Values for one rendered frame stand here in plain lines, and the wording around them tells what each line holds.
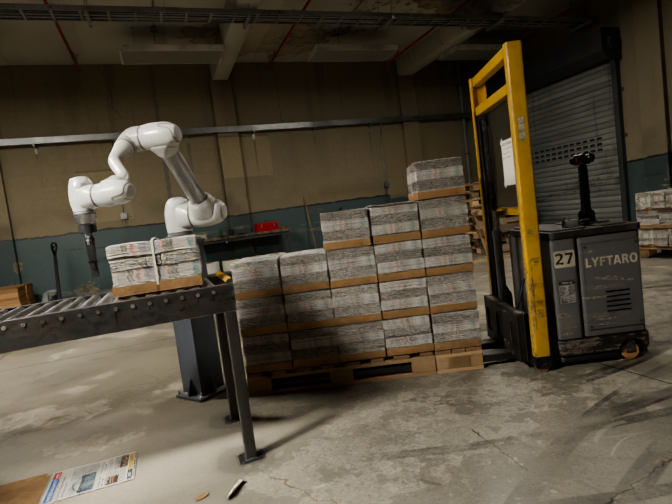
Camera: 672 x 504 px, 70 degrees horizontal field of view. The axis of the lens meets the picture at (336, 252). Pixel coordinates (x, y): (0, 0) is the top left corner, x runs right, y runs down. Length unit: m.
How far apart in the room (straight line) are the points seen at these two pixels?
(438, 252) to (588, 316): 0.92
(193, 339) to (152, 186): 6.59
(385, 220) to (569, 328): 1.22
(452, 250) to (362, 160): 7.61
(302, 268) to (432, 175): 0.95
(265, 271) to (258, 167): 6.92
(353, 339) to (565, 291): 1.25
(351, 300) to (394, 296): 0.26
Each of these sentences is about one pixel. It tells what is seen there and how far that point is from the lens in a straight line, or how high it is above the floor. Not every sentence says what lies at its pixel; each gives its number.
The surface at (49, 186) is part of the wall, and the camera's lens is 9.68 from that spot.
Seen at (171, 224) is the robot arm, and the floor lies 1.11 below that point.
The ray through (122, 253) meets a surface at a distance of 2.26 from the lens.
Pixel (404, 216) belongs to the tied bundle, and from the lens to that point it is 2.89.
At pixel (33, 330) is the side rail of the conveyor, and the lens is 2.20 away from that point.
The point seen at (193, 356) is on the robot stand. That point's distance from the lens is 3.19.
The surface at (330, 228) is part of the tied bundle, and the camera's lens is 2.87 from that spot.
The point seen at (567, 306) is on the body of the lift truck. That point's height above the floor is 0.36.
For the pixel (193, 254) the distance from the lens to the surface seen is 2.23.
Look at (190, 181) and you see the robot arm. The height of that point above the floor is 1.33.
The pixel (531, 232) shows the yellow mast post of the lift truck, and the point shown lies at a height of 0.81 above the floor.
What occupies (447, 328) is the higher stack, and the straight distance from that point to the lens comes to 3.01.
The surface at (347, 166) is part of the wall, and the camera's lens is 10.27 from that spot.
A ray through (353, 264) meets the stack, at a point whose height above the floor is 0.73.
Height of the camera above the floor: 1.04
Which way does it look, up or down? 4 degrees down
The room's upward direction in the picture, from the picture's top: 7 degrees counter-clockwise
